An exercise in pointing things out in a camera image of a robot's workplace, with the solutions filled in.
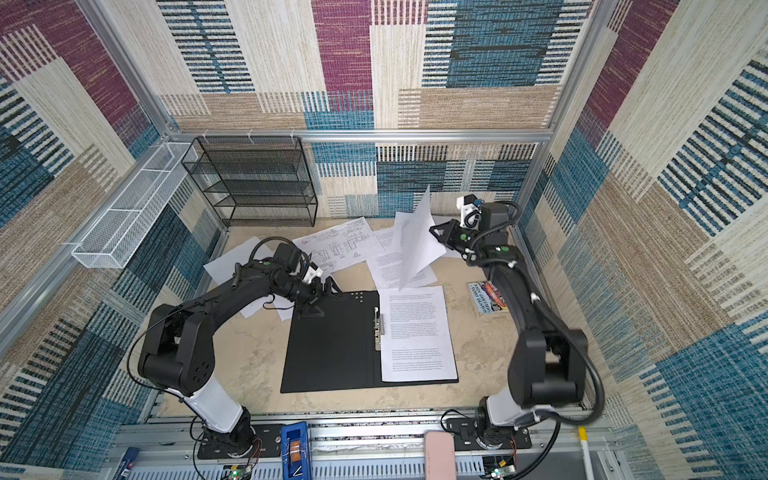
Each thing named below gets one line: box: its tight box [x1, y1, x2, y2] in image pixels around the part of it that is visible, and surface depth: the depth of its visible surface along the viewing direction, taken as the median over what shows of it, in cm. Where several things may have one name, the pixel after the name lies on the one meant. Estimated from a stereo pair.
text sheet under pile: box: [366, 227, 438, 288], surface depth 110 cm
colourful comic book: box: [469, 281, 509, 314], surface depth 98 cm
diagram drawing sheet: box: [292, 216, 385, 274], surface depth 117 cm
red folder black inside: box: [280, 291, 459, 394], surface depth 90 cm
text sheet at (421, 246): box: [399, 185, 447, 291], surface depth 85 cm
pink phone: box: [424, 430, 457, 480], surface depth 71 cm
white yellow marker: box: [578, 425, 595, 480], surface depth 72 cm
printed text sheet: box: [379, 285, 458, 383], surface depth 92 cm
